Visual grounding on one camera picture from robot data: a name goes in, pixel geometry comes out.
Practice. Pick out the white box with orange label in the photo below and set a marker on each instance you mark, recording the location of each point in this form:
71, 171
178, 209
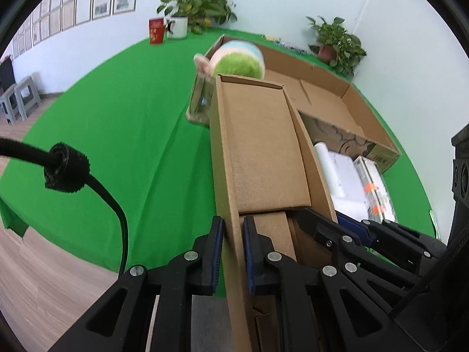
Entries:
373, 190

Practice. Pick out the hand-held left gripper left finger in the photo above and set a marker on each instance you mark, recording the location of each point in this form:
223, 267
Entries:
217, 249

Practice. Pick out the white plastic tray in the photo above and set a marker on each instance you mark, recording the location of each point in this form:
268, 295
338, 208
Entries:
348, 179

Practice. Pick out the green pothos plant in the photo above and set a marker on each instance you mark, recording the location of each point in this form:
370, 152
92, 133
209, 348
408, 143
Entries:
198, 3

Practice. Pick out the green plant in brown pot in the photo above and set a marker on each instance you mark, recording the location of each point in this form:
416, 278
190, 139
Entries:
340, 40

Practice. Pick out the large cardboard box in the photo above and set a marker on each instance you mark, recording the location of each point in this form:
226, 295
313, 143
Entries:
329, 102

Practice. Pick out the narrow cardboard box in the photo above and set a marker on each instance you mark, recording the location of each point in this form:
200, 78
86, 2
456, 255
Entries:
256, 146

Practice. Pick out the white enamel mug planter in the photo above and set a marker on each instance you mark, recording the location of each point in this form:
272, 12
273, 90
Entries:
177, 27

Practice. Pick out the white foam roll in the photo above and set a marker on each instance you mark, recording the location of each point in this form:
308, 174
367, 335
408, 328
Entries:
320, 161

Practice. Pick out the row of framed wall posters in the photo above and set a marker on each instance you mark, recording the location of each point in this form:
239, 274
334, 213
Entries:
73, 3

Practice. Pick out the brown flower pot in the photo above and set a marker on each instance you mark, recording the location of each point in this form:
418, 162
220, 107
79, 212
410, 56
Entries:
326, 53

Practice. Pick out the red box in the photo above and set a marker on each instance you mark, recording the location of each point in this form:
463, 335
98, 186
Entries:
157, 31

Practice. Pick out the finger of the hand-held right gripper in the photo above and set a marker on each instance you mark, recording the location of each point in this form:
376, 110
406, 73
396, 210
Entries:
353, 229
318, 231

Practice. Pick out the pastel striped plush toy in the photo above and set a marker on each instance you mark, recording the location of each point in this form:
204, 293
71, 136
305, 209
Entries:
238, 62

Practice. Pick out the green table cloth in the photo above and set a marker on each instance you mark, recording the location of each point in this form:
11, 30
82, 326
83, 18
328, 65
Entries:
110, 135

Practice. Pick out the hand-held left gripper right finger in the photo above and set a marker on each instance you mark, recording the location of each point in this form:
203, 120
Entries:
250, 253

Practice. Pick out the grey plastic stool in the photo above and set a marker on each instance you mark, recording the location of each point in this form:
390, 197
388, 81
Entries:
9, 104
29, 97

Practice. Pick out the black monitor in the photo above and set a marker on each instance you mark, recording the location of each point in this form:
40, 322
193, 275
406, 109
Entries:
6, 75

